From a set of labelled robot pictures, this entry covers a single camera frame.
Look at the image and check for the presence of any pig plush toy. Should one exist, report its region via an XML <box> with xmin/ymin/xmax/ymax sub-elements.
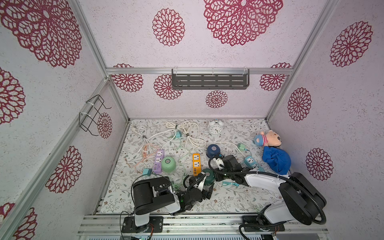
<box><xmin>253</xmin><ymin>130</ymin><xmax>282</xmax><ymax>148</ymax></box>

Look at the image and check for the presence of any white coiled cord bundle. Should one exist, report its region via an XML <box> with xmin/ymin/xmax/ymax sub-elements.
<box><xmin>131</xmin><ymin>120</ymin><xmax>208</xmax><ymax>152</ymax></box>

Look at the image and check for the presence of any light green meat grinder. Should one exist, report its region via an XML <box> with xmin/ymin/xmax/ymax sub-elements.
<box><xmin>162</xmin><ymin>157</ymin><xmax>177</xmax><ymax>173</ymax></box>

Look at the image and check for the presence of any orange power strip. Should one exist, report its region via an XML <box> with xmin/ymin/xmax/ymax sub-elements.
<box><xmin>193</xmin><ymin>153</ymin><xmax>202</xmax><ymax>176</ymax></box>

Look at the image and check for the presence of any dark green meat grinder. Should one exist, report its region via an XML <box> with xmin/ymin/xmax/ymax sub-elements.
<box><xmin>202</xmin><ymin>169</ymin><xmax>215</xmax><ymax>186</ymax></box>

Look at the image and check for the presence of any white twin-bell alarm clock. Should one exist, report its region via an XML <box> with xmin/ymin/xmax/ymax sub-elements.
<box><xmin>208</xmin><ymin>119</ymin><xmax>224</xmax><ymax>135</ymax></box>

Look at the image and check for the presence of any blue cloth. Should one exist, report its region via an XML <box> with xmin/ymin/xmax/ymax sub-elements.
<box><xmin>262</xmin><ymin>146</ymin><xmax>292</xmax><ymax>175</ymax></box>

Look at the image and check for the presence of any grey wall shelf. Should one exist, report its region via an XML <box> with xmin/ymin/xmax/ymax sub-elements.
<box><xmin>171</xmin><ymin>69</ymin><xmax>250</xmax><ymax>90</ymax></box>

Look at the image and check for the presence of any navy blue meat grinder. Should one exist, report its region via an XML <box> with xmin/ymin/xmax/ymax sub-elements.
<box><xmin>206</xmin><ymin>144</ymin><xmax>221</xmax><ymax>159</ymax></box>

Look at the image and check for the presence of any black wire rack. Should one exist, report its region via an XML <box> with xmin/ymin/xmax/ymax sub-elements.
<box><xmin>78</xmin><ymin>95</ymin><xmax>113</xmax><ymax>139</ymax></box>

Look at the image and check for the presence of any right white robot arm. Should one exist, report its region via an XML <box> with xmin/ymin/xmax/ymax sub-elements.
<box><xmin>208</xmin><ymin>155</ymin><xmax>327</xmax><ymax>239</ymax></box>

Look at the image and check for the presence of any orange thin cable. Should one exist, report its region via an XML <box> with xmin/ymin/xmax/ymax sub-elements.
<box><xmin>125</xmin><ymin>143</ymin><xmax>160</xmax><ymax>170</ymax></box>

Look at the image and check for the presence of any teal power strip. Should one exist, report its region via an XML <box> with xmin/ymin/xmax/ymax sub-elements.
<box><xmin>244</xmin><ymin>156</ymin><xmax>265</xmax><ymax>172</ymax></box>

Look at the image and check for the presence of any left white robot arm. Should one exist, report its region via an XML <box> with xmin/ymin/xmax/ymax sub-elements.
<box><xmin>131</xmin><ymin>173</ymin><xmax>214</xmax><ymax>228</ymax></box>

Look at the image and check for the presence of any teal small charger adapter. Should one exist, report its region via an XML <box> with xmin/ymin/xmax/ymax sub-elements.
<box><xmin>143</xmin><ymin>168</ymin><xmax>152</xmax><ymax>177</ymax></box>

